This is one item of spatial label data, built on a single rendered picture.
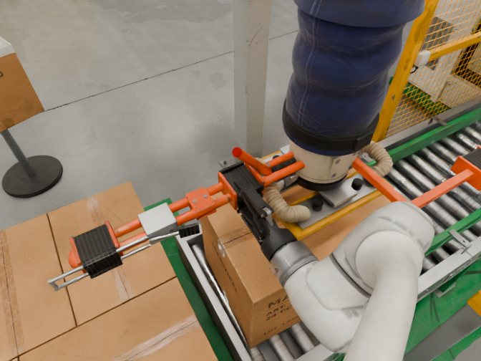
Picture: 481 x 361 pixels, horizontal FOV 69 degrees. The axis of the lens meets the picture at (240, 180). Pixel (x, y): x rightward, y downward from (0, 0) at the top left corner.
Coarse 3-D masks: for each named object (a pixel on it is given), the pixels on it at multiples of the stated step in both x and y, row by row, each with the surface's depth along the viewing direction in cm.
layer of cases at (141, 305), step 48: (0, 240) 153; (48, 240) 153; (0, 288) 138; (48, 288) 138; (96, 288) 138; (144, 288) 138; (0, 336) 126; (48, 336) 126; (96, 336) 126; (144, 336) 126; (192, 336) 126
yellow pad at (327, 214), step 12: (348, 180) 100; (360, 180) 97; (360, 192) 97; (372, 192) 98; (300, 204) 95; (312, 204) 93; (324, 204) 95; (348, 204) 95; (360, 204) 95; (312, 216) 92; (324, 216) 92; (336, 216) 93; (288, 228) 91; (300, 228) 90; (312, 228) 90
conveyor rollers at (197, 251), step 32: (480, 128) 204; (416, 160) 186; (448, 160) 189; (416, 192) 171; (480, 192) 171; (448, 224) 160; (480, 224) 158; (448, 256) 147; (256, 352) 122; (288, 352) 122
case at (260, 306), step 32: (288, 192) 118; (224, 224) 110; (352, 224) 110; (224, 256) 107; (256, 256) 102; (320, 256) 102; (224, 288) 129; (256, 288) 96; (256, 320) 105; (288, 320) 121
